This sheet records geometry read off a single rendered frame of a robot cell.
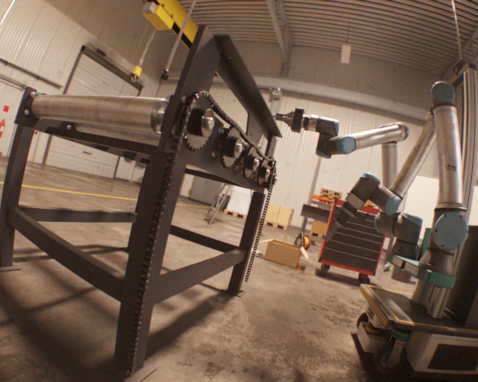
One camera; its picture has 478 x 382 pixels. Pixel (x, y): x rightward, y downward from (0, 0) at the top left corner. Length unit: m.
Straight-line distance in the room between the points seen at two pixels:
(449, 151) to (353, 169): 10.37
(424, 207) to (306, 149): 7.14
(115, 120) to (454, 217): 1.28
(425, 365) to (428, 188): 4.48
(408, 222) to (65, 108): 1.87
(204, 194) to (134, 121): 10.95
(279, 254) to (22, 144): 2.92
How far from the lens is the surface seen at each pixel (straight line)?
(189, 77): 0.81
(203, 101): 0.80
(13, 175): 1.50
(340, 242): 3.28
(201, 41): 0.86
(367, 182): 1.24
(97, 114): 1.00
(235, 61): 1.05
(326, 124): 1.49
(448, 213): 1.16
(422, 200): 5.60
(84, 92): 11.74
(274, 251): 3.42
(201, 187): 11.85
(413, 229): 1.78
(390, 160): 1.84
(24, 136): 1.49
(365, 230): 3.33
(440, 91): 1.35
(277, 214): 9.31
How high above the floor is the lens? 0.68
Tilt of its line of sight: 1 degrees up
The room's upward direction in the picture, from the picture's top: 15 degrees clockwise
